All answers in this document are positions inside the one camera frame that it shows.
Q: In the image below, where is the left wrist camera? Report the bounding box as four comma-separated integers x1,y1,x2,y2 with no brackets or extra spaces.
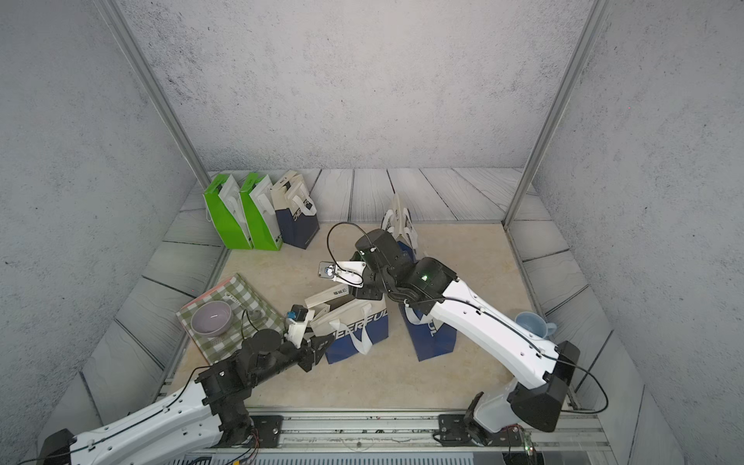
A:
287,304,309,325

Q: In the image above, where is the light blue mug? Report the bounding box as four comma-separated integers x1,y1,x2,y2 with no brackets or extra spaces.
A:
515,312,557,339

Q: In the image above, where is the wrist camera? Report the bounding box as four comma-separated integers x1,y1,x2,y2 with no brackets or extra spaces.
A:
318,262,337,280
287,304,309,325

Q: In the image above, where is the lilac ceramic bowl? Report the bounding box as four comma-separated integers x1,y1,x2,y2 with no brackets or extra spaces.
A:
190,300,234,337

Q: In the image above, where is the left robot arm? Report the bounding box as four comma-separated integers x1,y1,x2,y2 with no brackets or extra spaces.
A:
34,329,335,464

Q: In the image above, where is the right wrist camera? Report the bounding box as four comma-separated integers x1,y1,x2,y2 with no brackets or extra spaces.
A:
318,262,337,280

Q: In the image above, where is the blue white takeout bag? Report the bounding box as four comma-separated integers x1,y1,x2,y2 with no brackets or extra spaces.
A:
305,284,389,364

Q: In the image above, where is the green checkered cloth mat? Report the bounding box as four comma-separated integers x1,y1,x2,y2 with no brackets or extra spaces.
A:
176,273,285,364

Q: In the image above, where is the metal spoon patterned handle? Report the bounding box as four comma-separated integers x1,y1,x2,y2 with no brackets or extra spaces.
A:
224,293,265,320

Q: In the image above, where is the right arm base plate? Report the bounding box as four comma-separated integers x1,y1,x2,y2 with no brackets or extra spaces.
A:
432,393,523,449

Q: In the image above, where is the blue bag standing rear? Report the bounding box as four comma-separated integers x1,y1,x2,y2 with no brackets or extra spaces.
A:
381,194,419,260

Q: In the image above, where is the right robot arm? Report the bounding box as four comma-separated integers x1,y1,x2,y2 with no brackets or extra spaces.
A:
341,229,580,433

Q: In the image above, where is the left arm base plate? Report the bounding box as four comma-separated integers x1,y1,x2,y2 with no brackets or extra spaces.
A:
251,415,284,449

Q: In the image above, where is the dark navy takeaway bag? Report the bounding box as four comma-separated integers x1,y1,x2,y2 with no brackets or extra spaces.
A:
270,170,320,250

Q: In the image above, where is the green white takeout bag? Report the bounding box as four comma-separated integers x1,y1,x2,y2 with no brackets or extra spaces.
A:
203,174,254,250
240,172,283,251

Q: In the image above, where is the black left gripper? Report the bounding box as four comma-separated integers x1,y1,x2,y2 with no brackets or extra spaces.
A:
250,328,336,389

